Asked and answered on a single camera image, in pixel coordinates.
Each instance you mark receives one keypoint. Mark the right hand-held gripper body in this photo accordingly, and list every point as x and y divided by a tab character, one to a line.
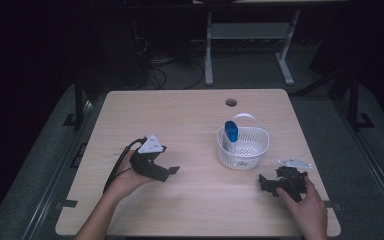
291	180

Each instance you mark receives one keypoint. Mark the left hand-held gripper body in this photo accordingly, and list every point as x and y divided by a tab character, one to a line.
150	146

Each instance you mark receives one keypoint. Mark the white plastic basket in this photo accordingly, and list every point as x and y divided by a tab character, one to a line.
250	150

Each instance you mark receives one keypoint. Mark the white and blue bottle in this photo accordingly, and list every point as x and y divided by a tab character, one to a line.
231	131

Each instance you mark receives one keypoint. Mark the person's left hand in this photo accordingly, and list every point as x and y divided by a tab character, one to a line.
126	181

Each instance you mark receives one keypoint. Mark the person's right hand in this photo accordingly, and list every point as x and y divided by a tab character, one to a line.
308	213

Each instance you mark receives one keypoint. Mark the black metal stand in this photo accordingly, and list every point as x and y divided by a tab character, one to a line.
78	103
355	100

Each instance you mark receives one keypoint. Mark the black table bracket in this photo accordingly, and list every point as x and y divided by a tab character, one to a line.
334	206
68	203

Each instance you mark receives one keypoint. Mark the aluminium frame rail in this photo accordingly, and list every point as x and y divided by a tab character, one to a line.
373	166
46	186

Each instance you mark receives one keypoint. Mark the white metal desk frame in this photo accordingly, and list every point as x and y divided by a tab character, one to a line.
250	31

